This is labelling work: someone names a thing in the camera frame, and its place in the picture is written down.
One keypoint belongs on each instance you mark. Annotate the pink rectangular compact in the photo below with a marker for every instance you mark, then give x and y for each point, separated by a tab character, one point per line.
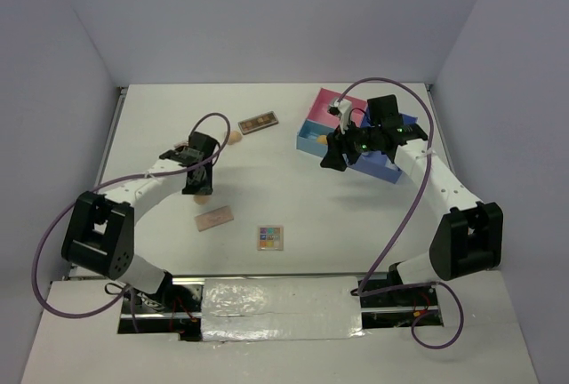
213	218

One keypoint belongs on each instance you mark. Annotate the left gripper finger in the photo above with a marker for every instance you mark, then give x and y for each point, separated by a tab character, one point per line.
205	182
191	184

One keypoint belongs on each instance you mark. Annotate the orange square eyeshadow palette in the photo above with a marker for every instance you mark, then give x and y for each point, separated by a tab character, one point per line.
181	147

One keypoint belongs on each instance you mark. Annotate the colourful square eyeshadow palette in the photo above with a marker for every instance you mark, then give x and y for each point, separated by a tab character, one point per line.
270	238

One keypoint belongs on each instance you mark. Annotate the silver foil tape cover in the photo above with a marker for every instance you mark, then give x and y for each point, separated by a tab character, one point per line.
292	308

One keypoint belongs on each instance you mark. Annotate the black metal base rail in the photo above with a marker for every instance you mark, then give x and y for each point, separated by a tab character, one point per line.
384	310

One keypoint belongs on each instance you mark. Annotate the pink blue organizer box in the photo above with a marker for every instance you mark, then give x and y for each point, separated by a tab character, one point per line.
380	112

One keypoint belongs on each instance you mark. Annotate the brown eyeshadow palette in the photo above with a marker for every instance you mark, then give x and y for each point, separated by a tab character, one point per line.
258	123

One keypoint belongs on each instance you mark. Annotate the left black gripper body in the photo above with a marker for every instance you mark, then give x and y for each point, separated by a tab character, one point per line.
208	164

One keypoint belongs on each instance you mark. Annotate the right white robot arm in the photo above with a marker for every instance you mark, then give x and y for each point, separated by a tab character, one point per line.
468	238

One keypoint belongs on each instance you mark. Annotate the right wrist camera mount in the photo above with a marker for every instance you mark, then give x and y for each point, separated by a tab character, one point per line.
341	108

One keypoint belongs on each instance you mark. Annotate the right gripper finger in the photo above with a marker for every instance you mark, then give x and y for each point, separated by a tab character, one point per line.
352	155
333	159

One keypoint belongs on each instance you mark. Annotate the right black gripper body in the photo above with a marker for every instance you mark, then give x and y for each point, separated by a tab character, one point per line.
360	139

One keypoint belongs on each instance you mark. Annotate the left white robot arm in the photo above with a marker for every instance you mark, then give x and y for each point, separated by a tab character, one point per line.
101	230

